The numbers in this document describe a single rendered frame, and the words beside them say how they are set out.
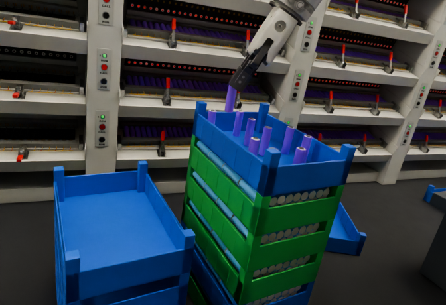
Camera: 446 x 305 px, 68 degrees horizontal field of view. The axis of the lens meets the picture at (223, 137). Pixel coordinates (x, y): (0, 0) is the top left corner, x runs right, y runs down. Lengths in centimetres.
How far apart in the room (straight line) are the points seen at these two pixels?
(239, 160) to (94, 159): 66
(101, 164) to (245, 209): 68
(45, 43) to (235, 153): 67
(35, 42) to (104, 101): 24
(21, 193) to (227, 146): 82
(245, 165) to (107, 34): 64
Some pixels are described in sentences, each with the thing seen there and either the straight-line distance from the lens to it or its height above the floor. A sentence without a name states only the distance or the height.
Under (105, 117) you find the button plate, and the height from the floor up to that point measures 32.
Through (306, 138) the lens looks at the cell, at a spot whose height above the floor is 46.
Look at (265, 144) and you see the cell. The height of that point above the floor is 43.
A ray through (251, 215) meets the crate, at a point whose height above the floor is 35.
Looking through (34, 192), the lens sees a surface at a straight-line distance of 128.
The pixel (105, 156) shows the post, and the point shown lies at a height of 18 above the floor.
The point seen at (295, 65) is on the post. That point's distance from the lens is 130.
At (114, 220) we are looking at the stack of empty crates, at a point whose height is 24.
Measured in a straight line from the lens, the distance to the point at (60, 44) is 108.
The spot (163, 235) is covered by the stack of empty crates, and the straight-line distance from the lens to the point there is 70.
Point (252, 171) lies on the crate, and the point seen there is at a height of 43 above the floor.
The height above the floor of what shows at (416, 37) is 72.
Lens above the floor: 67
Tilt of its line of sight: 20 degrees down
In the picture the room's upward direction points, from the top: 9 degrees clockwise
